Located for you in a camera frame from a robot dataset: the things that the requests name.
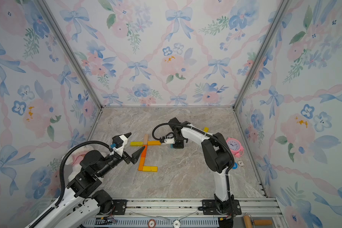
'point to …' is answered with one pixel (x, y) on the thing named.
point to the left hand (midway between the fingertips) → (136, 139)
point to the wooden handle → (248, 223)
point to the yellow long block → (150, 168)
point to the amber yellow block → (154, 143)
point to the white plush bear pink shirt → (74, 157)
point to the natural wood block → (146, 139)
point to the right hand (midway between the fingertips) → (178, 141)
